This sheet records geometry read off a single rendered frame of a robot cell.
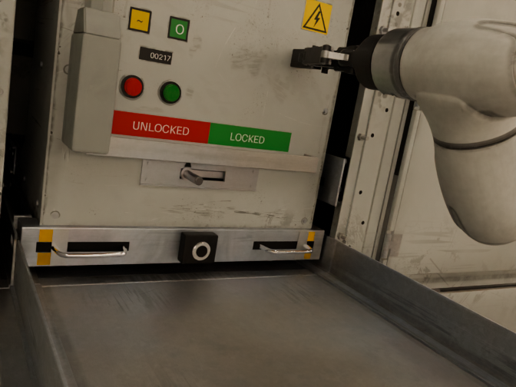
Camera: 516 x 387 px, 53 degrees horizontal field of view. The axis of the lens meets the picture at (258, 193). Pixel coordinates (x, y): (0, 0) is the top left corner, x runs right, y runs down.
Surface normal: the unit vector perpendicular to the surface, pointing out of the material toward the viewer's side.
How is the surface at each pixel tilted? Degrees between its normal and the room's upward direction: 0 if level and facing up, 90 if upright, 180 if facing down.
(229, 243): 90
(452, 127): 126
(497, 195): 109
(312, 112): 90
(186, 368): 0
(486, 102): 133
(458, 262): 90
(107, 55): 90
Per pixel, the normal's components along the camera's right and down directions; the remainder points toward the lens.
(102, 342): 0.16, -0.97
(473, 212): -0.56, 0.60
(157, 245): 0.49, 0.25
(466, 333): -0.86, -0.04
